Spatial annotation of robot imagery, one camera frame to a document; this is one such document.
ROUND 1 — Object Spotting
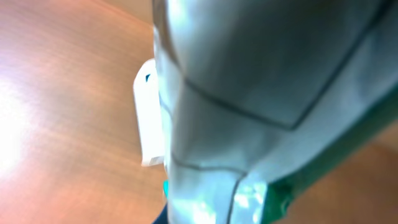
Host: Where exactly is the white barcode scanner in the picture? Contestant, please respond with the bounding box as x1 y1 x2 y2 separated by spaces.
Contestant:
132 58 165 167

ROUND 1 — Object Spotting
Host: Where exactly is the green 3M gloves package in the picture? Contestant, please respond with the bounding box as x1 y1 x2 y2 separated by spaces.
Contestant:
152 0 397 223

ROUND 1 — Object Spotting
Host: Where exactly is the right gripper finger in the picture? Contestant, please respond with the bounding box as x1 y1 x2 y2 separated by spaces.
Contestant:
152 204 169 224

